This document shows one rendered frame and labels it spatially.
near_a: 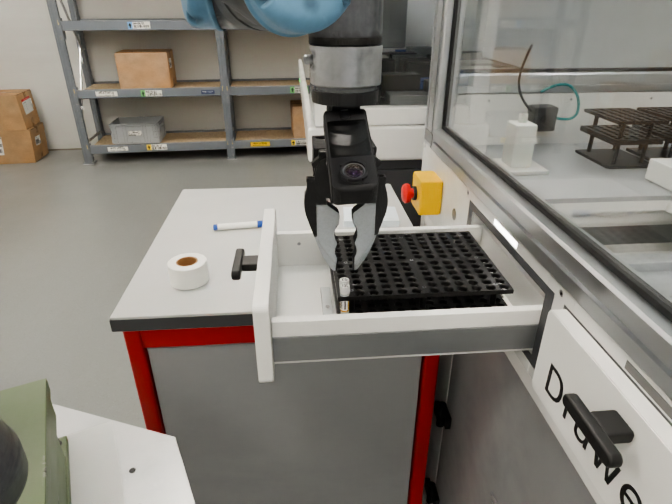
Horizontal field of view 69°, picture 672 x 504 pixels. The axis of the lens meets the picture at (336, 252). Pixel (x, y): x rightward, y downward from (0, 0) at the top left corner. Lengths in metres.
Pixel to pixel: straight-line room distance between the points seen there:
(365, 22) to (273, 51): 4.27
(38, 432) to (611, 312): 0.55
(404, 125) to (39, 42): 4.05
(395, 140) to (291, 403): 0.82
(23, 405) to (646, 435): 0.57
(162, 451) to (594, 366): 0.47
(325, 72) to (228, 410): 0.69
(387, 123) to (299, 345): 0.97
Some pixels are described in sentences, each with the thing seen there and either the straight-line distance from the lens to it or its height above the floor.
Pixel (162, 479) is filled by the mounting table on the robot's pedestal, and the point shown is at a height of 0.76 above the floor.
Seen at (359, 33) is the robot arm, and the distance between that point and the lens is 0.51.
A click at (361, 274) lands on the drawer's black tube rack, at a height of 0.90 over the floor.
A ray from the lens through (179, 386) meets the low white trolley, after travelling 0.98.
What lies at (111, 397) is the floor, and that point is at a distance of 1.93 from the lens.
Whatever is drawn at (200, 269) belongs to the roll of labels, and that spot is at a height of 0.79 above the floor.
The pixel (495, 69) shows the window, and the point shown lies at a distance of 0.81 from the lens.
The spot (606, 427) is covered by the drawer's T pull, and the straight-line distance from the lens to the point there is 0.48.
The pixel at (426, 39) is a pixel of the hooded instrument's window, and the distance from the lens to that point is 1.46.
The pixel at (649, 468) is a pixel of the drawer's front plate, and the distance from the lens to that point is 0.48.
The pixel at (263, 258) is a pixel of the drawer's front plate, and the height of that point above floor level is 0.93.
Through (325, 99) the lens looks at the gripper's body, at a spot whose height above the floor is 1.13.
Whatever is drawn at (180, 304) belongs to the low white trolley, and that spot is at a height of 0.76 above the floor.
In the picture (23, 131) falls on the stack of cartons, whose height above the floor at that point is 0.27.
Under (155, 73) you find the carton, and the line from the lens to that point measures 4.44.
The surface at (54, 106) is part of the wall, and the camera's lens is 5.17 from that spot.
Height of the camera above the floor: 1.22
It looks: 27 degrees down
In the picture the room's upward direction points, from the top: straight up
